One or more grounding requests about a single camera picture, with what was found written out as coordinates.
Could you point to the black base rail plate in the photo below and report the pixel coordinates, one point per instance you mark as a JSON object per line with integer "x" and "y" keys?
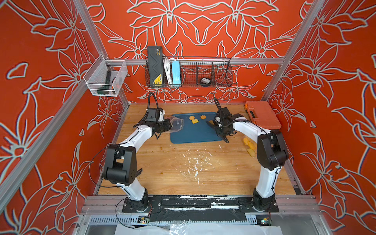
{"x": 199, "y": 208}

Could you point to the black box in basket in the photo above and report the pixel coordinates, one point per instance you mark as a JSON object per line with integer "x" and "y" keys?
{"x": 155, "y": 66}

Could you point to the clear acrylic wall bin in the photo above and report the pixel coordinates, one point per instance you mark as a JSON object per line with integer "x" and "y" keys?
{"x": 96, "y": 75}

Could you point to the orange tool case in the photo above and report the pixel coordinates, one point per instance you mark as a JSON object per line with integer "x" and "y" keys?
{"x": 261, "y": 114}

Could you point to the bag with yellow duck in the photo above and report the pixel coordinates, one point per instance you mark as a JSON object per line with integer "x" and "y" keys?
{"x": 176, "y": 123}

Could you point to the dark green screwdriver handle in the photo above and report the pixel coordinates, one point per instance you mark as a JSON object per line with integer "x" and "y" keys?
{"x": 106, "y": 88}

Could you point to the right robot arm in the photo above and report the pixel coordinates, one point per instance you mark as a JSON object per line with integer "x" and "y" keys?
{"x": 271, "y": 151}

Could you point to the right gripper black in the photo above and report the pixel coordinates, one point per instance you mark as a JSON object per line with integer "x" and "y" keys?
{"x": 217, "y": 130}

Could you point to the clear bag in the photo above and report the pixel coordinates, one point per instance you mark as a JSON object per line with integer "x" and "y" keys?
{"x": 251, "y": 146}

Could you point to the black wire wall basket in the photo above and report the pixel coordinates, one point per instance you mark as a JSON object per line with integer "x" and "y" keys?
{"x": 192, "y": 69}

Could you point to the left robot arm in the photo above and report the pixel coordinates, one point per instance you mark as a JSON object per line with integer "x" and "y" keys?
{"x": 120, "y": 166}

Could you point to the dark blue tray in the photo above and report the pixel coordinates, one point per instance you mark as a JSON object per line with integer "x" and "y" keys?
{"x": 195, "y": 133}

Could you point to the light blue power bank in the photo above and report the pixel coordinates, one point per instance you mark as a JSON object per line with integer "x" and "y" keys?
{"x": 176, "y": 75}

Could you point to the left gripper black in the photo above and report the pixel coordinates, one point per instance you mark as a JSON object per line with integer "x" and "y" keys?
{"x": 168, "y": 125}

